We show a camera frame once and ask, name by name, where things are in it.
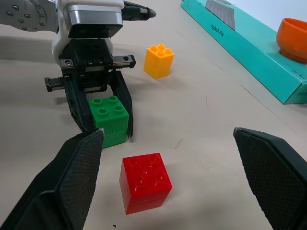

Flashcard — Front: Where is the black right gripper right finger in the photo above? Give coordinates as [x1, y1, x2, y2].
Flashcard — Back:
[233, 127, 307, 230]

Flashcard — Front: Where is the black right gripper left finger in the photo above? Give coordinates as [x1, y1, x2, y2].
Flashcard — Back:
[0, 128, 106, 230]

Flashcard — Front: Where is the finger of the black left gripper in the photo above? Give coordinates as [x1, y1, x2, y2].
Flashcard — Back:
[107, 70, 134, 139]
[63, 75, 96, 133]

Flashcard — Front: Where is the green toy brick cube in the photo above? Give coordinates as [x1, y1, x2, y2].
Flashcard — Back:
[88, 95, 130, 149]

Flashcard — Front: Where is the yellow toy brick cube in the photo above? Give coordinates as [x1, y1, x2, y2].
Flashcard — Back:
[143, 43, 175, 80]

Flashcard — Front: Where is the red toy brick cube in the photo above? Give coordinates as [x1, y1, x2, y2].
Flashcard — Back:
[119, 152, 173, 215]

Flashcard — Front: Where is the teal keyboard cardboard box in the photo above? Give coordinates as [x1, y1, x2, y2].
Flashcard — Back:
[180, 0, 307, 105]

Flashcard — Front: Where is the orange plastic bowl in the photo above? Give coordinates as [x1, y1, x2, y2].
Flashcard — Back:
[275, 18, 307, 64]

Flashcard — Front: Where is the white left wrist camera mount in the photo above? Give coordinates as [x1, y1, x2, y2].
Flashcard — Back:
[51, 0, 125, 69]

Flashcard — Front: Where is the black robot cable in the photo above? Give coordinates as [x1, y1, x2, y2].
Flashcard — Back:
[122, 0, 157, 23]

